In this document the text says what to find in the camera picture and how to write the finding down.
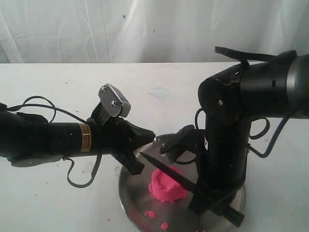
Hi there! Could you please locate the clear tape piece lower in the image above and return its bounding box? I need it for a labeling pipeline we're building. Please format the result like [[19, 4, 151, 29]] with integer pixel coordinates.
[[82, 162, 94, 174]]

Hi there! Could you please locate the pink crumb front left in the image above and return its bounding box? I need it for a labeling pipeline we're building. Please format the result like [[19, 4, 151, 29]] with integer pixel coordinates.
[[144, 210, 157, 218]]

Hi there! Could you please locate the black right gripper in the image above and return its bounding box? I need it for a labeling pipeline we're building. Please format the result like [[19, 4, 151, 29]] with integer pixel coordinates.
[[188, 116, 251, 227]]

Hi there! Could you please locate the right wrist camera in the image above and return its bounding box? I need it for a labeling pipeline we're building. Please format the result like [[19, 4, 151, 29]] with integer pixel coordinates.
[[159, 125, 206, 165]]

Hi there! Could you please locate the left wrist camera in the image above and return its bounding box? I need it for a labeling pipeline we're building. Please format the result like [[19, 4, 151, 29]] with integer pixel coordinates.
[[98, 83, 131, 117]]

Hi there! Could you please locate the black serrated knife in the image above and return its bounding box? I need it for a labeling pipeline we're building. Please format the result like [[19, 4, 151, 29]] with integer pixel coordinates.
[[139, 151, 245, 228]]

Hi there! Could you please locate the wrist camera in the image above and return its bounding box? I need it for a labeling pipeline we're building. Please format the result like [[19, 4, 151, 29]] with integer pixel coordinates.
[[159, 125, 206, 165], [98, 83, 131, 117]]

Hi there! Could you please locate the round steel plate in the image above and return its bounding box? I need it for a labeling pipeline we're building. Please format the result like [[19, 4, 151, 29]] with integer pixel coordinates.
[[118, 134, 246, 232]]

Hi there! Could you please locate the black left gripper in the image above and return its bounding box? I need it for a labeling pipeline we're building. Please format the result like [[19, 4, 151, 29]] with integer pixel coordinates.
[[87, 103, 155, 175]]

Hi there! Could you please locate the white backdrop curtain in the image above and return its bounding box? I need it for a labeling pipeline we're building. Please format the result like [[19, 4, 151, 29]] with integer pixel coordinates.
[[0, 0, 309, 63]]

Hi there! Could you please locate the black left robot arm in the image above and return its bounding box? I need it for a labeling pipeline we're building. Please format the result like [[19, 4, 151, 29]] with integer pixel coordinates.
[[0, 104, 155, 175]]

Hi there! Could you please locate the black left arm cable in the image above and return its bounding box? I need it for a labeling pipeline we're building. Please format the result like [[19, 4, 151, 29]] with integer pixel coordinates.
[[9, 96, 103, 189]]

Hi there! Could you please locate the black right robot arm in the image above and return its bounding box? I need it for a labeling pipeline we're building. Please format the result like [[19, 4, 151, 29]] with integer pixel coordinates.
[[189, 55, 309, 226]]

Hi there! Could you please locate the pink dough lump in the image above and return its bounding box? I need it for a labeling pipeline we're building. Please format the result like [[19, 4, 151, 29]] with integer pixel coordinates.
[[149, 169, 188, 203]]

